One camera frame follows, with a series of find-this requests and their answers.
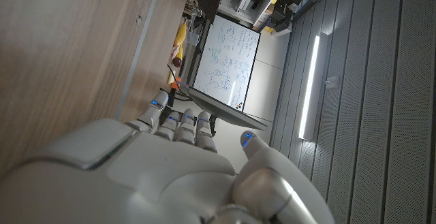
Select whiteboard with writing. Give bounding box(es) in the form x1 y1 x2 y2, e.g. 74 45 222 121
191 14 262 112

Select large yellow banana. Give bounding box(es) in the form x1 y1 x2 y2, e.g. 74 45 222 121
172 19 188 47

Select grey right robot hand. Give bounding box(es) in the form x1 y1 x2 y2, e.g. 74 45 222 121
0 90 337 224

